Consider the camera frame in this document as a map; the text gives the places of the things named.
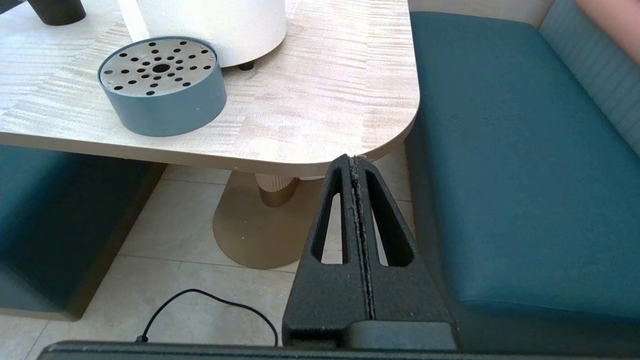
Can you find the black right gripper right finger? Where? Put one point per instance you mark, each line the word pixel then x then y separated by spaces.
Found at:
pixel 410 295

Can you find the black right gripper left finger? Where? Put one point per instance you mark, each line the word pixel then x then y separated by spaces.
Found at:
pixel 325 295

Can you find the black plastic cup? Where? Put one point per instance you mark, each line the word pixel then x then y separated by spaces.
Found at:
pixel 57 12

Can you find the round blue drip tray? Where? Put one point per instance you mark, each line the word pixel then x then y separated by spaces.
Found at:
pixel 165 107

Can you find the large clear water dispenser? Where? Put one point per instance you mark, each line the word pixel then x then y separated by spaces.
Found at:
pixel 220 30

